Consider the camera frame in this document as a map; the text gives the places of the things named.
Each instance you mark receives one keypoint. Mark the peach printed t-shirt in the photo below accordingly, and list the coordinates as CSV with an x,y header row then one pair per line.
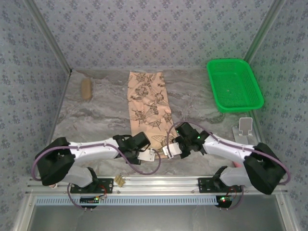
x,y
149,108

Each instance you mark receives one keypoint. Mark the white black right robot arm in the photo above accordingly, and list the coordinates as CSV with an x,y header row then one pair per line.
x,y
223,149

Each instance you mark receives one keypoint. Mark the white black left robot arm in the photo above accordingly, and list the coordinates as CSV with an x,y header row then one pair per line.
x,y
96,150

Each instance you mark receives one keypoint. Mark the gold binder clips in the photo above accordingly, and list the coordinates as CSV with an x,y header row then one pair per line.
x,y
119,180

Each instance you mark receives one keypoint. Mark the pink toy microphone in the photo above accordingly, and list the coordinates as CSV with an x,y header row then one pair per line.
x,y
237,164

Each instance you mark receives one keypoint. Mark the white phone stand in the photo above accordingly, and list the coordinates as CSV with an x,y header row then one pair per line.
x,y
245,125

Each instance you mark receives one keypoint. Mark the right circuit board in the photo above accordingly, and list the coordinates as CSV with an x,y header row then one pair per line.
x,y
223,199

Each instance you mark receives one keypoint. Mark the circuit board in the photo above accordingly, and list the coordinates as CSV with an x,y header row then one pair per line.
x,y
90,200
223,199

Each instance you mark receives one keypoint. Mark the green plastic basket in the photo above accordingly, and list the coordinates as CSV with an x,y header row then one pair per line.
x,y
234,86

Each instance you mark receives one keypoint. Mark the left circuit board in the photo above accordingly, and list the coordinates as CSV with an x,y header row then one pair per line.
x,y
90,200

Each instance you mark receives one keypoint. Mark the tan oval brush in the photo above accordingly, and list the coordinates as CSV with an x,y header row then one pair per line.
x,y
86,89

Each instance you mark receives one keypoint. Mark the aluminium front rail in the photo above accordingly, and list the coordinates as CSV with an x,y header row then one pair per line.
x,y
156,184

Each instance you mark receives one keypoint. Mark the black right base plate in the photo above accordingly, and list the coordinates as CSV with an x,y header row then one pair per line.
x,y
204,185

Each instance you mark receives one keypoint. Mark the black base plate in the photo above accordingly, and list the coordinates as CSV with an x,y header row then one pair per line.
x,y
106,185
204,185

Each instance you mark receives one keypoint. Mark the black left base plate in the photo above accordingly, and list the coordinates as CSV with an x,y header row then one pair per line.
x,y
106,185

